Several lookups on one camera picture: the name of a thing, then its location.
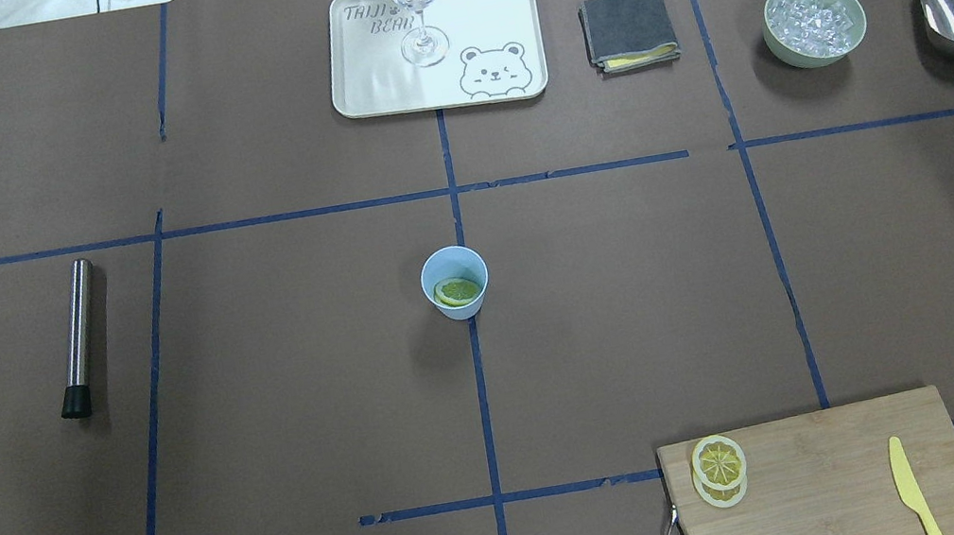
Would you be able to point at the grey folded cloth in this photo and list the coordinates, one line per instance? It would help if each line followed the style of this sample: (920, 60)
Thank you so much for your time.
(623, 35)

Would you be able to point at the lemon slice stack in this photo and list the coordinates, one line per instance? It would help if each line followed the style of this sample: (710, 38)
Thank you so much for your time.
(719, 471)

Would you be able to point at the yellow plastic knife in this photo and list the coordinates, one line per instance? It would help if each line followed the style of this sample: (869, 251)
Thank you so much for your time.
(908, 488)

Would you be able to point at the cream bear tray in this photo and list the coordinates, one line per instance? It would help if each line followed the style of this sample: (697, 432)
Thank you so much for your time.
(474, 52)

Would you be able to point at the light blue paper cup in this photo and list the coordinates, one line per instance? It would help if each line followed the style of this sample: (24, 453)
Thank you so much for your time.
(453, 261)

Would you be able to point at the green bowl with ice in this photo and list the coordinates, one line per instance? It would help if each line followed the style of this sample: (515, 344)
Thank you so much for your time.
(813, 33)

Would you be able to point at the bamboo cutting board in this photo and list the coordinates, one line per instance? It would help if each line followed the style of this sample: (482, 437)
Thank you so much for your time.
(828, 473)

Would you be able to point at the steel muddler black tip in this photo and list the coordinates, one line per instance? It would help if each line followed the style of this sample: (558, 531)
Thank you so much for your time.
(77, 402)

